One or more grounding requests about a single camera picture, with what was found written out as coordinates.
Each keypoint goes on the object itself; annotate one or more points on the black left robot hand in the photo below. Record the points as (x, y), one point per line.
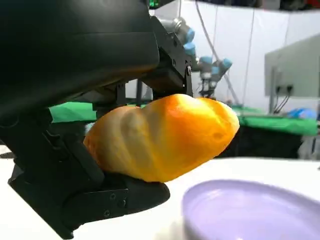
(62, 50)

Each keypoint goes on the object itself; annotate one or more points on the orange and white bread roll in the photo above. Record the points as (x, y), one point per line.
(165, 140)

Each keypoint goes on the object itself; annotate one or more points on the green table cloth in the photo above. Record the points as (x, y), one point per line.
(275, 123)
(72, 111)

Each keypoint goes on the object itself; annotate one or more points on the grey computer monitor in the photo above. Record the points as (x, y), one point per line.
(297, 67)

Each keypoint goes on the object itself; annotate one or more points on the lilac plate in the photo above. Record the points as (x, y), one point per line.
(245, 212)

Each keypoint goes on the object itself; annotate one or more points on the blue bundle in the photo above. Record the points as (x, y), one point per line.
(301, 113)

